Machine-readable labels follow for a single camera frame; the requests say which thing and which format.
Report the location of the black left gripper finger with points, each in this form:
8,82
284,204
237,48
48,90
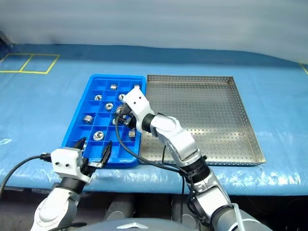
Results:
106,154
82,144

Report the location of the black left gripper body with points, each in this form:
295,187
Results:
87,169

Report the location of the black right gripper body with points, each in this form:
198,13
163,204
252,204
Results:
130,121

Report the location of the metal nut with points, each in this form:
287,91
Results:
109,106
98,97

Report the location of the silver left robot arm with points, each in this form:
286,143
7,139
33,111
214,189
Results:
55,207

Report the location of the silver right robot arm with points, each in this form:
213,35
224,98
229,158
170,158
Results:
178,142

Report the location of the blue compartment tray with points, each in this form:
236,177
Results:
72,142

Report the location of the dark rounded shape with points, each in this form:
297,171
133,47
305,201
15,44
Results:
120,207

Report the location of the grey robot torso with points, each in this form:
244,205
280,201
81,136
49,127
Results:
134,226

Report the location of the perforated metal tray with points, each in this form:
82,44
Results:
204,115

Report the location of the yellow tape squares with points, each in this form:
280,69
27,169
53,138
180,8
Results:
51,63

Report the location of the yellow tape strip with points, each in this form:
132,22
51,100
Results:
304,68

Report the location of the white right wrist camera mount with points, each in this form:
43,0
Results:
138,107

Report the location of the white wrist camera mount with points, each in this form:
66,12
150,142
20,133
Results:
65,158
138,107

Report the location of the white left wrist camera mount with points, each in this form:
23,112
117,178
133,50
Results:
65,158

